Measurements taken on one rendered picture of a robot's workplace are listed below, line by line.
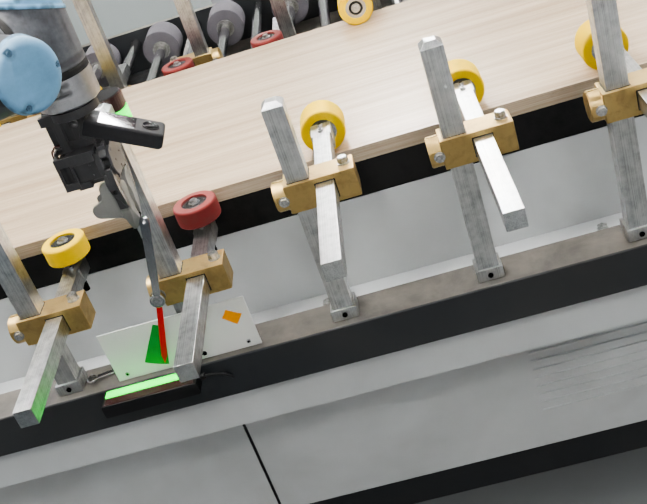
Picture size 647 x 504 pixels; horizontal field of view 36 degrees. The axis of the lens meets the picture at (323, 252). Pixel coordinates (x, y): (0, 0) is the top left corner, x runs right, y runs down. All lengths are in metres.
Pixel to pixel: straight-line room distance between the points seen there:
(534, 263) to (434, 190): 0.25
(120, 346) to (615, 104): 0.89
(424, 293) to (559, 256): 0.23
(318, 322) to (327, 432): 0.48
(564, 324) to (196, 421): 0.68
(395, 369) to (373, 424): 0.36
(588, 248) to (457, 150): 0.30
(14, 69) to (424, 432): 1.26
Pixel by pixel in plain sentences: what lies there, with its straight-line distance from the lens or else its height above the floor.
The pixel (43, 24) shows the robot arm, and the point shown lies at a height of 1.34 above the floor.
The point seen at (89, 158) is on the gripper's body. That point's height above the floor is 1.14.
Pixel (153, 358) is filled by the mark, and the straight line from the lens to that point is 1.73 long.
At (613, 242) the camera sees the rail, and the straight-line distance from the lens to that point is 1.69.
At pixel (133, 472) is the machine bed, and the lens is 2.21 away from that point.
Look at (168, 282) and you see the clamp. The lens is 1.64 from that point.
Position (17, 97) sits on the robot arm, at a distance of 1.20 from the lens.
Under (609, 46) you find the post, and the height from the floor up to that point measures 1.04.
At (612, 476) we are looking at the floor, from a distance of 2.27.
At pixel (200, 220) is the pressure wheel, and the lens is 1.73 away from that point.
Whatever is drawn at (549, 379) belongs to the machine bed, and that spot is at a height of 0.27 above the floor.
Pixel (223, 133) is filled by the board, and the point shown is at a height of 0.90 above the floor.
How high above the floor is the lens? 1.63
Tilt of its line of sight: 30 degrees down
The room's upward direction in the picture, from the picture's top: 20 degrees counter-clockwise
